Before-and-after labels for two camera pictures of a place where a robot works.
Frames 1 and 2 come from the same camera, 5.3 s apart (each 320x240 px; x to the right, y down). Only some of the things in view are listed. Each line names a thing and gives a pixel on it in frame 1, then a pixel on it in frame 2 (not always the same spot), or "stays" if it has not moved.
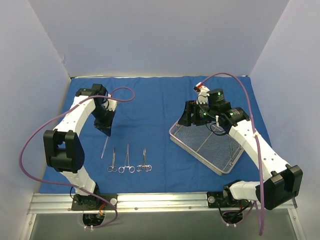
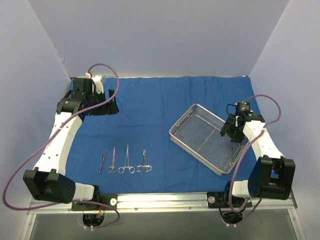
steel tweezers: (104, 147) → (101, 160)
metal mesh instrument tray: (208, 144) stays
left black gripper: (102, 124) → (106, 102)
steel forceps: (131, 168) stays
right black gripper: (188, 113) → (231, 127)
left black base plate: (83, 202) stays
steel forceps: (147, 167) stays
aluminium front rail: (175, 202) stays
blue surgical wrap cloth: (141, 156) stays
